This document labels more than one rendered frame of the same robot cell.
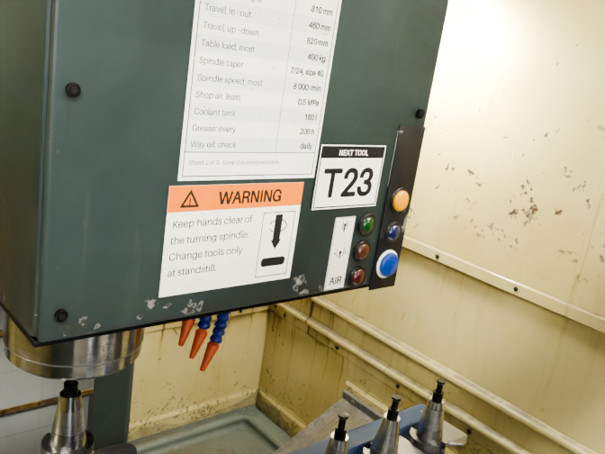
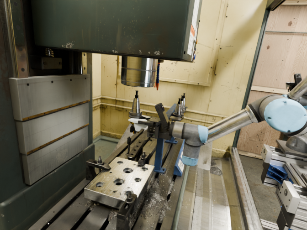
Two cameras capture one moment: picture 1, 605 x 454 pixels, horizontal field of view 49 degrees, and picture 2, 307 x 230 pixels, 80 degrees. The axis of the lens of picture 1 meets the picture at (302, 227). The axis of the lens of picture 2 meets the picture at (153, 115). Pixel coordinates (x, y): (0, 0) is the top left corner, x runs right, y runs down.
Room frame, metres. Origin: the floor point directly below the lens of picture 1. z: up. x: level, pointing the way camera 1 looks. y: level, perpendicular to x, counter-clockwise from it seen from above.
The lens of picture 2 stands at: (-0.03, 0.63, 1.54)
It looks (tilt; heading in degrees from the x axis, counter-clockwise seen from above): 17 degrees down; 328
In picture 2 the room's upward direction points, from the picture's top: 6 degrees clockwise
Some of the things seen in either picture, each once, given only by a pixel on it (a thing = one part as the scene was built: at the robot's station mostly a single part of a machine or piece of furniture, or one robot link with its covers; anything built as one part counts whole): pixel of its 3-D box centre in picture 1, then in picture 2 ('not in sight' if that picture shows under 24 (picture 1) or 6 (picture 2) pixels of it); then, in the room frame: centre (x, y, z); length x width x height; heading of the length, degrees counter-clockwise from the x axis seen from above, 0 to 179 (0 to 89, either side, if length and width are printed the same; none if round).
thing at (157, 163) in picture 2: not in sight; (159, 148); (0.76, 0.06, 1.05); 0.10 x 0.05 x 0.30; 42
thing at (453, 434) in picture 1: (447, 432); not in sight; (1.02, -0.30, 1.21); 0.07 x 0.05 x 0.01; 42
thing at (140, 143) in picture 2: not in sight; (135, 152); (0.95, 0.12, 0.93); 0.26 x 0.05 x 0.06; 137
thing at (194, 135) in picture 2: not in sight; (194, 133); (0.51, 0.05, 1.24); 0.11 x 0.08 x 0.09; 44
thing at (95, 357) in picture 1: (77, 303); (139, 71); (0.72, 0.25, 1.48); 0.16 x 0.16 x 0.12
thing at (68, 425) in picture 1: (68, 417); (136, 104); (0.72, 0.25, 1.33); 0.04 x 0.04 x 0.07
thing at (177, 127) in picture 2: not in sight; (177, 129); (0.57, 0.10, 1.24); 0.08 x 0.05 x 0.08; 134
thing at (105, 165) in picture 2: not in sight; (98, 168); (0.79, 0.41, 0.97); 0.13 x 0.03 x 0.15; 42
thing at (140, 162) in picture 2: not in sight; (143, 162); (0.76, 0.16, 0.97); 0.13 x 0.03 x 0.15; 132
